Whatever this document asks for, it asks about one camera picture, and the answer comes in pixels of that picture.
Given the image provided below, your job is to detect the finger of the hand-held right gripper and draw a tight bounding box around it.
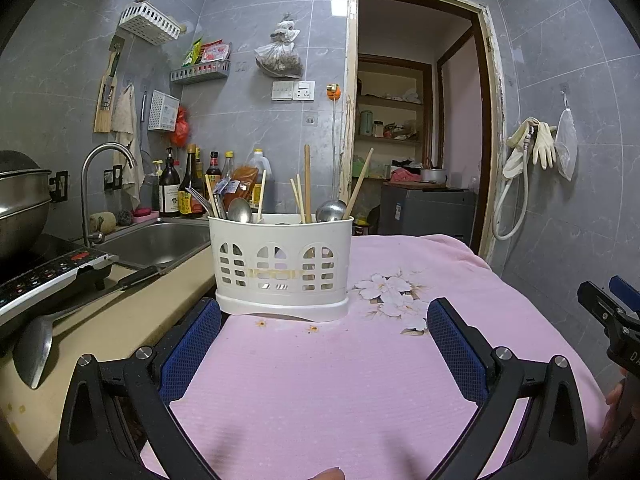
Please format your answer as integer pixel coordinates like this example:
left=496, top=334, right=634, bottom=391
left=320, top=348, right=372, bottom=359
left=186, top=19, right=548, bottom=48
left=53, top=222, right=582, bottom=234
left=608, top=274, right=640, bottom=317
left=577, top=281, right=640, bottom=371

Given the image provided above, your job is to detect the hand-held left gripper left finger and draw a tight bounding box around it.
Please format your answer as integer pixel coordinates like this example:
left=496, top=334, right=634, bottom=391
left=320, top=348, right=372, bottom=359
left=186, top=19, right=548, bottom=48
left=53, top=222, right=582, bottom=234
left=56, top=296, right=222, bottom=480

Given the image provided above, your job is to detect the cream rubber glove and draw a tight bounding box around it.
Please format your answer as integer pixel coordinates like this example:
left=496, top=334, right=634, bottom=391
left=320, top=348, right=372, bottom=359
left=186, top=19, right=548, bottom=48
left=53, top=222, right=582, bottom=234
left=502, top=116, right=541, bottom=179
left=532, top=121, right=558, bottom=170

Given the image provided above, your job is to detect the dark bottle red yellow label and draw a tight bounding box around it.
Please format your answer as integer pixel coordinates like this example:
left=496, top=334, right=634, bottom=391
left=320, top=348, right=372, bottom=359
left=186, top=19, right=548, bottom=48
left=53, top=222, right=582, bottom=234
left=178, top=144, right=206, bottom=218

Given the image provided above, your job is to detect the pump soap bottle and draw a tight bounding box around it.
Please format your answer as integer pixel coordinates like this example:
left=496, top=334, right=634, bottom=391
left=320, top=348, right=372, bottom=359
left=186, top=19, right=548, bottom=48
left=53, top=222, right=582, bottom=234
left=151, top=159, right=165, bottom=211

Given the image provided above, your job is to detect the black induction cooker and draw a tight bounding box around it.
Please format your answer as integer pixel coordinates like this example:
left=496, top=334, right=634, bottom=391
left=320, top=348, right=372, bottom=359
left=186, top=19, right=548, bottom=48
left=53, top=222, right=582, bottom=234
left=0, top=232, right=120, bottom=328

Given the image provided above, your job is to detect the person's left hand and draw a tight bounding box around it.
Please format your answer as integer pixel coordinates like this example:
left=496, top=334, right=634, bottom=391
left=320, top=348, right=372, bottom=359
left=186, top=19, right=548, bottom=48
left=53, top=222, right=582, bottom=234
left=299, top=467, right=347, bottom=480

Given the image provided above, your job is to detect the white plastic wall box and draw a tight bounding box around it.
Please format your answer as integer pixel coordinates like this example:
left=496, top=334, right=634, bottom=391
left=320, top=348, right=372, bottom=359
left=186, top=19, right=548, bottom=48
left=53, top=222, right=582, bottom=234
left=150, top=89, right=181, bottom=131

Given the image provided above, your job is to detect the steel steamer pot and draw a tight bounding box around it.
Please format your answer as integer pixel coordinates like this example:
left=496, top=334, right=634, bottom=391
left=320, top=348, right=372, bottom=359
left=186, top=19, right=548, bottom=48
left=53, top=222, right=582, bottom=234
left=0, top=150, right=53, bottom=261

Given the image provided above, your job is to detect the hanging kitchen tool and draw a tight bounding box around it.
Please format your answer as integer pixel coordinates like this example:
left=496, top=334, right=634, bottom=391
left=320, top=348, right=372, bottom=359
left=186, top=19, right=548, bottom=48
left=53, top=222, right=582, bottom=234
left=109, top=35, right=125, bottom=83

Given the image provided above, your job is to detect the curved steel faucet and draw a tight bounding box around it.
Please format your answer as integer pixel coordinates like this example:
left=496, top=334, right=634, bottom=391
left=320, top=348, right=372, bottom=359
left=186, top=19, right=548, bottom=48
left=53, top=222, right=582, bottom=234
left=81, top=142, right=138, bottom=248

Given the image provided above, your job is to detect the stainless steel sink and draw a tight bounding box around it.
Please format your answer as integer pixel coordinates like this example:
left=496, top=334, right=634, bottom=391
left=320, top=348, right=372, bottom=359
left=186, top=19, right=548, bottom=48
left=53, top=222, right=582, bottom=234
left=92, top=217, right=213, bottom=270

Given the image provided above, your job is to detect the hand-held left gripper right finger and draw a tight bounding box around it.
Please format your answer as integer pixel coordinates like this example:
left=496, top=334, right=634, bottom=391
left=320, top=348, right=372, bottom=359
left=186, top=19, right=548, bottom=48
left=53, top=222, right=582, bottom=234
left=426, top=297, right=590, bottom=480

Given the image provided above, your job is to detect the white slotted wall basket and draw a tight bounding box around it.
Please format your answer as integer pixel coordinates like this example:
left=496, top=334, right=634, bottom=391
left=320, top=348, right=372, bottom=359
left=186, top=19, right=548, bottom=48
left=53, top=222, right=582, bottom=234
left=118, top=2, right=182, bottom=43

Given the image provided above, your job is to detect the wooden cutting board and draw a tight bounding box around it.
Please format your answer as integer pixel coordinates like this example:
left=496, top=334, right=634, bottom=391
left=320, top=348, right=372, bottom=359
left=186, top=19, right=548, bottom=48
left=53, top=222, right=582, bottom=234
left=94, top=74, right=118, bottom=134

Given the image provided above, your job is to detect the clear oil jug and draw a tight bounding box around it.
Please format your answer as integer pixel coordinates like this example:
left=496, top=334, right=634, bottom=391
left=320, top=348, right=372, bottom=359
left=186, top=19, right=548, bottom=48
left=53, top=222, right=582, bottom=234
left=248, top=148, right=272, bottom=201

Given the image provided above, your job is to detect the clear hanging plastic bag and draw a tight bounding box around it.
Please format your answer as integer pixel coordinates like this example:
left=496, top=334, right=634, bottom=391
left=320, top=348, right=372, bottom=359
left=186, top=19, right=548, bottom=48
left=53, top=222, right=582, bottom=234
left=554, top=91, right=579, bottom=182

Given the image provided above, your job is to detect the red seasoning packet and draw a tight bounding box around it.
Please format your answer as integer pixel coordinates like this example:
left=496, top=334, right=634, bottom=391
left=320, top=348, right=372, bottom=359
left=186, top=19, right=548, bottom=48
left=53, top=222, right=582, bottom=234
left=200, top=41, right=232, bottom=64

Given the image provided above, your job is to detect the grey cabinet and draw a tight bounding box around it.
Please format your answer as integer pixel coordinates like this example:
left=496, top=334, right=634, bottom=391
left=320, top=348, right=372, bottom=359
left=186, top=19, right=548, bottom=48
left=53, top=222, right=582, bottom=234
left=381, top=182, right=478, bottom=238

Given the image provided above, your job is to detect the white switch panel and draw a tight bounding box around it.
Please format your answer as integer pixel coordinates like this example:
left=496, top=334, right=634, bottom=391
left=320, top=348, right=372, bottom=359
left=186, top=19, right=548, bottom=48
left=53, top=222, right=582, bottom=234
left=271, top=80, right=315, bottom=102

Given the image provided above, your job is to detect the pink flower print blanket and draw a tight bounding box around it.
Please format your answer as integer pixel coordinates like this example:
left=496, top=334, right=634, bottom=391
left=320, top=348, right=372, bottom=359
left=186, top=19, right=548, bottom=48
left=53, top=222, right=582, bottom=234
left=140, top=232, right=613, bottom=480

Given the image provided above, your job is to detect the wooden shelf unit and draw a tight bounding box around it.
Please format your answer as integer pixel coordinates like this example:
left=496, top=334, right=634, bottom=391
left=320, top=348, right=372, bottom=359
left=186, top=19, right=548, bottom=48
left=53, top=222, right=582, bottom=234
left=356, top=55, right=436, bottom=181

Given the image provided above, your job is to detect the loofah scrubber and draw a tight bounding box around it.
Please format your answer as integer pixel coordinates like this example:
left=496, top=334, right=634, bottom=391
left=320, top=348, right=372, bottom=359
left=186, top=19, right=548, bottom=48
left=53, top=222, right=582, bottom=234
left=89, top=211, right=118, bottom=233

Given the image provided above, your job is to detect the grey wall shelf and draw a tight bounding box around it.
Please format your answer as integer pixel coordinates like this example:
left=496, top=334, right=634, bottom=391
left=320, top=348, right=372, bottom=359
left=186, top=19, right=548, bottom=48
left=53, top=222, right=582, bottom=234
left=169, top=59, right=232, bottom=86

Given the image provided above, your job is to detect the red plastic bag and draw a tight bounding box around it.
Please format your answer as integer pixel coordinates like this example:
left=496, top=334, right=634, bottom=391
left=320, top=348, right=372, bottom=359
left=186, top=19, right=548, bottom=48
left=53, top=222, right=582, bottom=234
left=171, top=106, right=192, bottom=148

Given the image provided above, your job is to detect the worn wooden door frame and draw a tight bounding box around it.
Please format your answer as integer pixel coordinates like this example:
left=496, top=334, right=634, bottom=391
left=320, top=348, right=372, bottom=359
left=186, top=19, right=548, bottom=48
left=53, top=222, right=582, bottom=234
left=339, top=0, right=506, bottom=266

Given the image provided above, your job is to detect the green seasoning packet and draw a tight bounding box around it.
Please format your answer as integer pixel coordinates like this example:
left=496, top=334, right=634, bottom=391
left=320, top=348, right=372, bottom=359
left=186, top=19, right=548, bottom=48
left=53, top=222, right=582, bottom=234
left=181, top=36, right=205, bottom=67

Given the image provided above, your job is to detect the hanging bag of dried goods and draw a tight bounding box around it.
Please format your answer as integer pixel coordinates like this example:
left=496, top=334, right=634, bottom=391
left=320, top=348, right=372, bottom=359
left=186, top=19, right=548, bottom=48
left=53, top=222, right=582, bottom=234
left=254, top=12, right=304, bottom=79

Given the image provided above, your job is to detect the metal spatula black handle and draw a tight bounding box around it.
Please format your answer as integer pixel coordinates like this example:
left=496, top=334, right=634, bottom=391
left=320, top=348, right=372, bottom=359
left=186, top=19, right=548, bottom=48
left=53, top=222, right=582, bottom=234
left=14, top=265, right=161, bottom=391

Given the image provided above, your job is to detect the small dark bottle red cap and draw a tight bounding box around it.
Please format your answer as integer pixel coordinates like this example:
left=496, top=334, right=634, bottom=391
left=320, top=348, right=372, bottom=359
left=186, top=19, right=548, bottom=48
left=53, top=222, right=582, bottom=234
left=205, top=151, right=222, bottom=196

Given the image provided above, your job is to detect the beige hanging dish cloth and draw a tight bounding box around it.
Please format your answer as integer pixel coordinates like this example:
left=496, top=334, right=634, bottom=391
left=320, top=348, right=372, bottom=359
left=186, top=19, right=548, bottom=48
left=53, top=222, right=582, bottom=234
left=111, top=82, right=146, bottom=211

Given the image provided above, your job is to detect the dark bottle white label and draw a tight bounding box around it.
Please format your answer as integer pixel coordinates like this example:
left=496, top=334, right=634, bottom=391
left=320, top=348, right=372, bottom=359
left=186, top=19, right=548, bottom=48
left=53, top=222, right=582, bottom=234
left=158, top=147, right=182, bottom=218

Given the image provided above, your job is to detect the green container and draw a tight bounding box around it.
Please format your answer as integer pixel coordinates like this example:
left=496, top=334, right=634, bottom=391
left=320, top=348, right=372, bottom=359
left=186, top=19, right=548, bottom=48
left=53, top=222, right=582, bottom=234
left=352, top=157, right=383, bottom=179

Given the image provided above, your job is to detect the person's right hand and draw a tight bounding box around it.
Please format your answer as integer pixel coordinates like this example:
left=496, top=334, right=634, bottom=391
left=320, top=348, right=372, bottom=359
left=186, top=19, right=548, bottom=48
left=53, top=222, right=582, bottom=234
left=601, top=379, right=628, bottom=438

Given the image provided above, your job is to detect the white plastic utensil basket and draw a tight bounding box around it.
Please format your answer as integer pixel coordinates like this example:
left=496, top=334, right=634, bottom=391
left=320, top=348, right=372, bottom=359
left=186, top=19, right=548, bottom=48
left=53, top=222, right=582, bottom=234
left=207, top=212, right=356, bottom=322

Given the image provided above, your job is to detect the orange spice bag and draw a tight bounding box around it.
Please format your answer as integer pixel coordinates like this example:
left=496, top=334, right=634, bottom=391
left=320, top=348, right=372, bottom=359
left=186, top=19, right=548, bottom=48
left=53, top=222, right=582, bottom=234
left=225, top=165, right=263, bottom=213

